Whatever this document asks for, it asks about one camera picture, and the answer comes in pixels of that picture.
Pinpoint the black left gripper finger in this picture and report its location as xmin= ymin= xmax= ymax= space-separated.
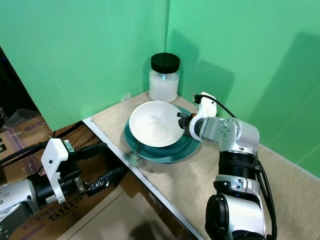
xmin=87 ymin=167 xmax=126 ymax=196
xmin=74 ymin=142 xmax=109 ymax=154

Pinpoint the white ceramic bowl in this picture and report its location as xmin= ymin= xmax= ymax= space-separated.
xmin=128 ymin=101 xmax=186 ymax=149

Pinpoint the teal round plate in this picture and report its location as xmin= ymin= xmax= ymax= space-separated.
xmin=123 ymin=105 xmax=201 ymax=164

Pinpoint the frosted jar with black lid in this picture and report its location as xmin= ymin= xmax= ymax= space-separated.
xmin=148 ymin=52 xmax=182 ymax=104

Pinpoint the cardboard box with purple print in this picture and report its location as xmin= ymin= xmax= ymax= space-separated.
xmin=0 ymin=115 xmax=53 ymax=168

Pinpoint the clear plastic bag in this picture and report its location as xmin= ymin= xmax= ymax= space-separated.
xmin=11 ymin=108 xmax=42 ymax=127

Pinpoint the green backdrop panel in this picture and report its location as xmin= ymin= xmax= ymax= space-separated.
xmin=0 ymin=0 xmax=170 ymax=122
xmin=165 ymin=0 xmax=320 ymax=177

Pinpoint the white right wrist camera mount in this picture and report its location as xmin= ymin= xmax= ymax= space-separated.
xmin=189 ymin=91 xmax=219 ymax=141

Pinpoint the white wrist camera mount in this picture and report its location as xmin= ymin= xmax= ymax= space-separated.
xmin=189 ymin=91 xmax=219 ymax=141
xmin=41 ymin=138 xmax=82 ymax=204

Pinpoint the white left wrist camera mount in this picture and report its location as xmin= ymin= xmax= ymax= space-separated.
xmin=41 ymin=138 xmax=82 ymax=204

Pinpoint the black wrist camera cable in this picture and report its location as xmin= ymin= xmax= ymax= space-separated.
xmin=212 ymin=95 xmax=239 ymax=120

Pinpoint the black floor cable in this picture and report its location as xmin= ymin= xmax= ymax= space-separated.
xmin=0 ymin=140 xmax=53 ymax=166

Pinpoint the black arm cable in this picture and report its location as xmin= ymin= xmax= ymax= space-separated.
xmin=254 ymin=156 xmax=279 ymax=240

